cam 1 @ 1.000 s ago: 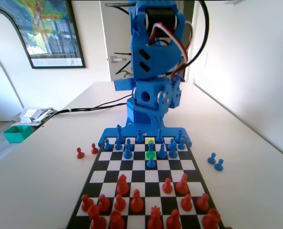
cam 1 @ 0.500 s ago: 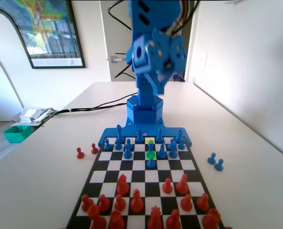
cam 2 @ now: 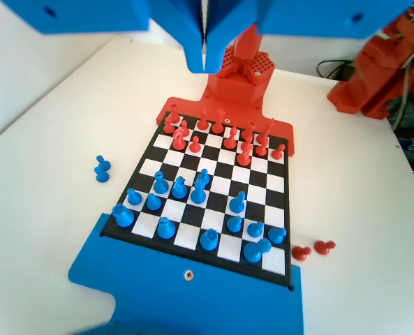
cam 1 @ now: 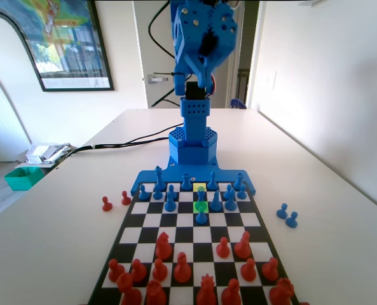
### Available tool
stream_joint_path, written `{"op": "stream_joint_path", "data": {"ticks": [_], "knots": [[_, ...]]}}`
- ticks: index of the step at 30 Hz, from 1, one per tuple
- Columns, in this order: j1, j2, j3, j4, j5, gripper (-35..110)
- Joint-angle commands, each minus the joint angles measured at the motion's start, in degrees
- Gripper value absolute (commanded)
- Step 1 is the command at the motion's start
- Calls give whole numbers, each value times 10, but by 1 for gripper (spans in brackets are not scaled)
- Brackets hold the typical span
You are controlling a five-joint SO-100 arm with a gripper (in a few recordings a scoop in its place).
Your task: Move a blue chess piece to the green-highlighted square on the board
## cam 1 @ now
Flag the blue chess queen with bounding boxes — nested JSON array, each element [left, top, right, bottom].
[[195, 186, 207, 210]]

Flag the chessboard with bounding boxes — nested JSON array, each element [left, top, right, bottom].
[[86, 180, 303, 305]]

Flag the red chess queen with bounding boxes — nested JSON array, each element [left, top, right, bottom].
[[196, 274, 217, 305]]

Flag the red chess rook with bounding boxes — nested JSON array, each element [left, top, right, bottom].
[[269, 277, 295, 305], [116, 272, 143, 305]]

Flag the white door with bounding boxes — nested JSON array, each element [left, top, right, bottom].
[[133, 0, 242, 110]]

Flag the black framed poster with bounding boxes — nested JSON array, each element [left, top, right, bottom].
[[0, 0, 115, 93]]

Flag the blue base mounting plate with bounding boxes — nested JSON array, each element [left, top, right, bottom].
[[130, 158, 258, 196]]

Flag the pile of papers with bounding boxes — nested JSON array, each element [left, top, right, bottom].
[[25, 142, 78, 165]]

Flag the white arched panel dark rim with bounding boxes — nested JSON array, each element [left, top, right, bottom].
[[0, 10, 45, 163]]

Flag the green plastic box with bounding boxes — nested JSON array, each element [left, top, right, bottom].
[[4, 166, 45, 191]]

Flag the thin black camera cable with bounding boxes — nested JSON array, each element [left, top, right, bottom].
[[147, 0, 180, 108]]

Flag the silver door handle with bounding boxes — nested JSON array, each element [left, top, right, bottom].
[[147, 74, 175, 85]]

